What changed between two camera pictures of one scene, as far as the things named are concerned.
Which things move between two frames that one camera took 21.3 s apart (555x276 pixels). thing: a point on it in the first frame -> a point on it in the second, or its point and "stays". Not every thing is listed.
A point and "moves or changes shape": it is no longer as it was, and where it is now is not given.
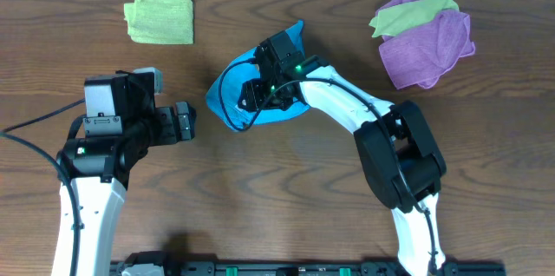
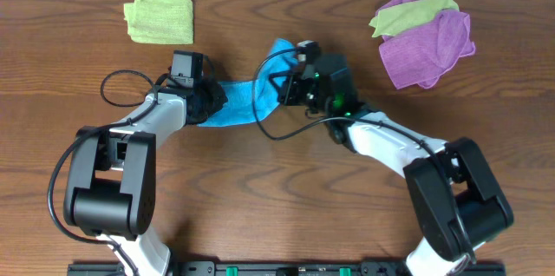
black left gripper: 172,124 -> 212,100
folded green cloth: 160,19 stays
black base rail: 187,268 stays
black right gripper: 264,66 -> 288,92
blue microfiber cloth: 224,93 moves or changes shape
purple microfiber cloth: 421,54 stays
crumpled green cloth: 396,19 stays
